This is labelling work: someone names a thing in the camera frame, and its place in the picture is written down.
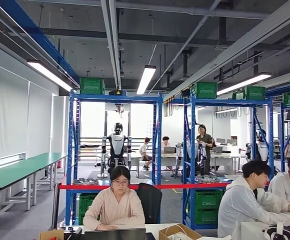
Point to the long ceiling light bar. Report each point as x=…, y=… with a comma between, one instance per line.
x=243, y=83
x=50, y=76
x=146, y=79

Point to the grey roller blind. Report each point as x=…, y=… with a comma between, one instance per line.
x=40, y=121
x=11, y=112

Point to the open brown cardboard box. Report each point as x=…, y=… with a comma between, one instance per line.
x=177, y=233
x=51, y=235

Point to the silver humanoid robot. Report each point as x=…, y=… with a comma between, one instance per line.
x=260, y=147
x=185, y=154
x=116, y=145

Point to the steel barrier post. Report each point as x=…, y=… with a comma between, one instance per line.
x=55, y=208

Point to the grey office desk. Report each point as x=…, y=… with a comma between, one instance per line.
x=225, y=157

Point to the white VR headset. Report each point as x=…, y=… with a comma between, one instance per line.
x=282, y=233

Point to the black office chair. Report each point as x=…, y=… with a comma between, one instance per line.
x=149, y=203

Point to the dark laptop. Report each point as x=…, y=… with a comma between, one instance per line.
x=217, y=149
x=115, y=234
x=169, y=149

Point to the black bag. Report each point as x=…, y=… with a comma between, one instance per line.
x=72, y=233

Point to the long green workbench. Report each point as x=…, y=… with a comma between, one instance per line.
x=5, y=175
x=50, y=156

